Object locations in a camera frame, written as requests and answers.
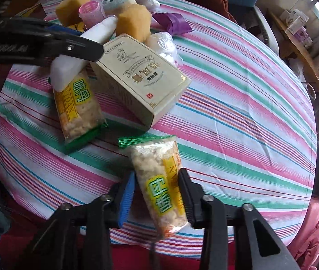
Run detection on yellow sponge left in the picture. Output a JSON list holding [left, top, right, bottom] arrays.
[[55, 0, 91, 27]]

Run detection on grey bed rail right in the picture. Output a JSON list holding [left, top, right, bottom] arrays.
[[253, 6, 279, 56]]

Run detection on yellow sponge right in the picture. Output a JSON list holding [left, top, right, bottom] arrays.
[[116, 4, 152, 43]]

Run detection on wooden side table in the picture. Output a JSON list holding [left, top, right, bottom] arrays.
[[267, 10, 319, 92]]

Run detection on white product boxes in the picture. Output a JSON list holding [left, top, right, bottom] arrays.
[[280, 9, 313, 49]]

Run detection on yellow sponge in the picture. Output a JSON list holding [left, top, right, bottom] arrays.
[[55, 0, 91, 27], [116, 4, 152, 43]]

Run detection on white plastic bag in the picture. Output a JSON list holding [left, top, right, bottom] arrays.
[[145, 32, 183, 67]]

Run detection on beige tea box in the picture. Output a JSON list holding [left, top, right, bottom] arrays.
[[91, 34, 191, 129]]

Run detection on pink hair roller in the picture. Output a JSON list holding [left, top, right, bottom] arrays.
[[78, 0, 105, 29]]

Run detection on rice cracker packet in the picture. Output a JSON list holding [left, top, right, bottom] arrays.
[[118, 135, 188, 239], [53, 69, 108, 154]]

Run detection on striped bed sheet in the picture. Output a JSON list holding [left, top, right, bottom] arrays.
[[0, 0, 317, 245]]

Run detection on pink quilt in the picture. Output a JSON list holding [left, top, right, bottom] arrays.
[[287, 197, 319, 269]]

